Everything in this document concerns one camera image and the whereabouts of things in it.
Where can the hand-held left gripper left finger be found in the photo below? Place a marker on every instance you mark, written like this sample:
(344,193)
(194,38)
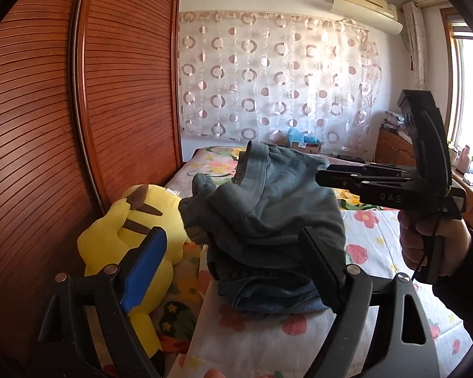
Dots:
(146,267)

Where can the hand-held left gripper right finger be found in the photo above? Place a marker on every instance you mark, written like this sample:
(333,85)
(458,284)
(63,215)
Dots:
(319,260)

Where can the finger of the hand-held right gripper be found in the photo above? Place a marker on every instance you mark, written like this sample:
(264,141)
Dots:
(339,179)
(390,171)

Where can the dark green pants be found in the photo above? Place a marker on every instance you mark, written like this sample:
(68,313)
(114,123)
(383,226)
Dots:
(276,204)

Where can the person's right hand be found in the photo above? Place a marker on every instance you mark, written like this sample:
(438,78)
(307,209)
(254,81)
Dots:
(455,240)

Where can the wooden cabinet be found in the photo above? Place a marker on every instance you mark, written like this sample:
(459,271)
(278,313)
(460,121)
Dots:
(394,149)

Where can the pink container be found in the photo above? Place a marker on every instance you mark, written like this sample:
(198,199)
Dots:
(463,159)

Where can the small printed cardboard box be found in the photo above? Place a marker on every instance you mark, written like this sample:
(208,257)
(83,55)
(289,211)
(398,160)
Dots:
(311,147)

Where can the yellow floral blanket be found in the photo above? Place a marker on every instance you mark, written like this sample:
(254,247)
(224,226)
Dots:
(181,295)

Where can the yellow plush toy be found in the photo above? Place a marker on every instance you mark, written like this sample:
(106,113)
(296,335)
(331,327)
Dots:
(106,224)

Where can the white floral bed sheet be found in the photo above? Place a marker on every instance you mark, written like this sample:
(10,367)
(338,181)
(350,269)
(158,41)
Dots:
(378,244)

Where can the folded blue jeans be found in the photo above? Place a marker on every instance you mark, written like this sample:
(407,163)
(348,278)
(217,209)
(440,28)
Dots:
(268,293)

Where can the patterned window curtain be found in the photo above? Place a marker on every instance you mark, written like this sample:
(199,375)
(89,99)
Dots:
(414,47)

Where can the sheer curtain with circles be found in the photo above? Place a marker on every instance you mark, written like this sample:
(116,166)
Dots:
(276,78)

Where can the wall air conditioner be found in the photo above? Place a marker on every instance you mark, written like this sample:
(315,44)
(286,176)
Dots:
(364,4)

